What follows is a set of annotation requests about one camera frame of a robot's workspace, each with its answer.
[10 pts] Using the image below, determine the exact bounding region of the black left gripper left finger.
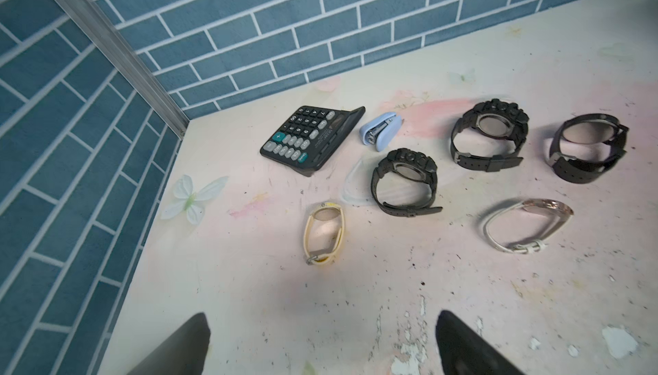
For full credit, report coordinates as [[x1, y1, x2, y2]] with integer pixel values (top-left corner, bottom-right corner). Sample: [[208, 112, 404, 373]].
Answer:
[[129, 313, 211, 375]]

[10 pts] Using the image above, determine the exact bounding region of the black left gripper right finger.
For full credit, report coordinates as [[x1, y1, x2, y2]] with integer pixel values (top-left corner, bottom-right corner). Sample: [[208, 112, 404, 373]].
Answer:
[[435, 310, 524, 375]]

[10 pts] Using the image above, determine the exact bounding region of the gold watch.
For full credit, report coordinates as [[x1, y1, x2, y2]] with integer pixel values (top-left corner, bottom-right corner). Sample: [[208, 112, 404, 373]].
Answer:
[[303, 202, 345, 265], [483, 198, 574, 255]]

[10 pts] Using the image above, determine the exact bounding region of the light blue stapler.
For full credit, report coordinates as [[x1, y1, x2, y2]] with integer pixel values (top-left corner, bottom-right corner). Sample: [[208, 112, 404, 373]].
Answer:
[[359, 112, 404, 152]]

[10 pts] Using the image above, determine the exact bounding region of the black desktop calculator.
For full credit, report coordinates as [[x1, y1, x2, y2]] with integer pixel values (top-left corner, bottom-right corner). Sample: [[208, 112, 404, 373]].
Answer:
[[260, 106, 366, 177]]

